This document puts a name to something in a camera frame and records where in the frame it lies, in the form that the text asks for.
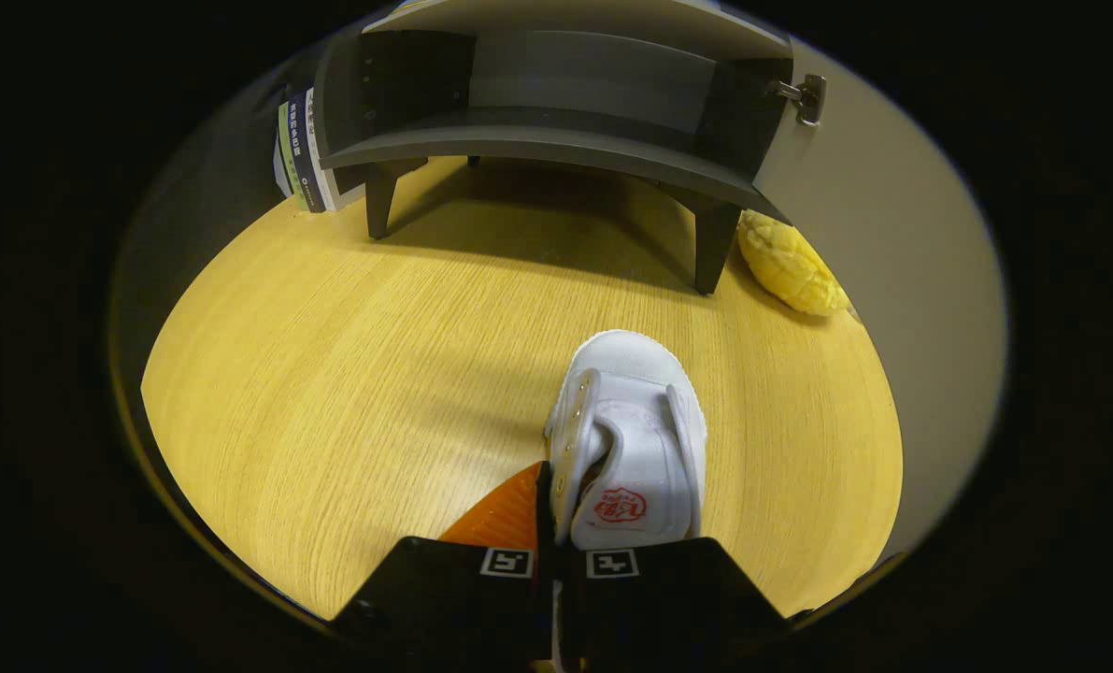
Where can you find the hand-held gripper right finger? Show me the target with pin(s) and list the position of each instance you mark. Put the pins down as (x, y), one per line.
(668, 598)

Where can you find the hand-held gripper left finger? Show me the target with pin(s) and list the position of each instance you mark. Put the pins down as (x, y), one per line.
(463, 598)

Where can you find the white shoe red insole logo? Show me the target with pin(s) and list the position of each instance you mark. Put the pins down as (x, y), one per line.
(631, 374)

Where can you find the dark grey shoe cabinet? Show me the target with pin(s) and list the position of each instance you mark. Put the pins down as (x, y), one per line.
(537, 145)

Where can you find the yellow bumpy plush toy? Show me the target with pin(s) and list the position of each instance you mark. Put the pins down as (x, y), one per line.
(790, 266)

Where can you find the dark blue book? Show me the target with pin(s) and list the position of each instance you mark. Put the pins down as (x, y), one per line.
(302, 150)

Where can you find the black backdrop cloth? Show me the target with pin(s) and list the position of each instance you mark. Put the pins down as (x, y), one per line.
(201, 187)

